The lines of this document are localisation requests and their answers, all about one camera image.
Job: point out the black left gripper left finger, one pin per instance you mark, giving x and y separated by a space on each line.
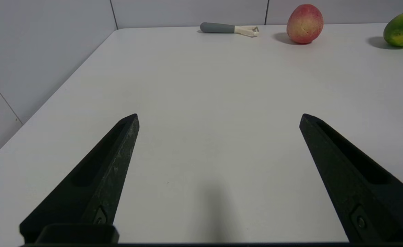
95 181

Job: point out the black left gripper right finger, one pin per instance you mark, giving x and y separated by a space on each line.
356 185

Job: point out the red yellow peach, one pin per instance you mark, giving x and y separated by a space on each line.
304 24

